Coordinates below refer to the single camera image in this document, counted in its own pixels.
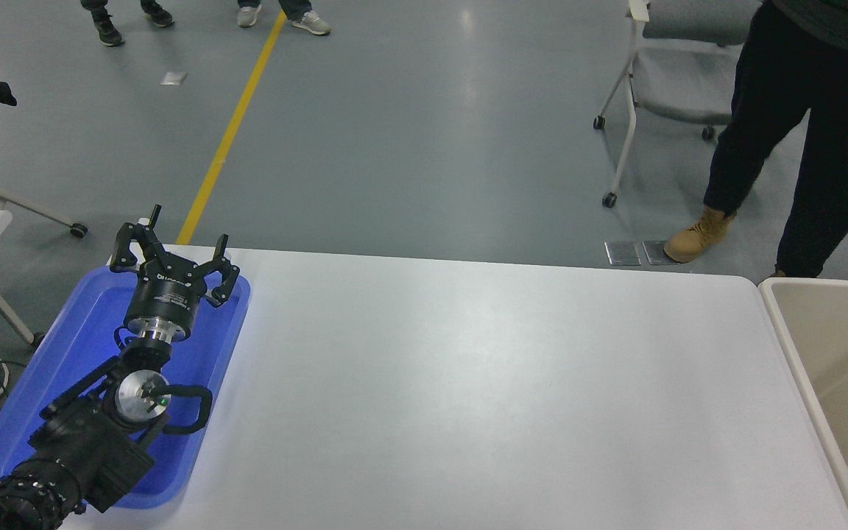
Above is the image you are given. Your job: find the grey wheeled chair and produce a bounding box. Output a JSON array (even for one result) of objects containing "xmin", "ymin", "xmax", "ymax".
[{"xmin": 593, "ymin": 0, "xmax": 763, "ymax": 208}]

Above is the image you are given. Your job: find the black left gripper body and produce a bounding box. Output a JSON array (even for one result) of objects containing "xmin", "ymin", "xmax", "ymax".
[{"xmin": 123, "ymin": 269, "xmax": 205, "ymax": 331}]

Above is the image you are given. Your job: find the blue plastic tray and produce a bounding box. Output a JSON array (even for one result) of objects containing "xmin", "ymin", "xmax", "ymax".
[{"xmin": 0, "ymin": 265, "xmax": 252, "ymax": 510}]

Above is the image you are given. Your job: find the metal floor plate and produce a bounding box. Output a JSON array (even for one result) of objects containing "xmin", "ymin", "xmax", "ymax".
[
  {"xmin": 604, "ymin": 241, "xmax": 642, "ymax": 266},
  {"xmin": 641, "ymin": 240, "xmax": 681, "ymax": 266}
]

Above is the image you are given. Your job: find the large pale bin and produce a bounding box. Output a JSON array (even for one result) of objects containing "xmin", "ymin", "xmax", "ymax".
[{"xmin": 757, "ymin": 276, "xmax": 848, "ymax": 530}]

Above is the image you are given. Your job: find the white-framed wheeled chair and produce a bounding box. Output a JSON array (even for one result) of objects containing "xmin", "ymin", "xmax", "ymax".
[{"xmin": 0, "ymin": 107, "xmax": 88, "ymax": 239}]

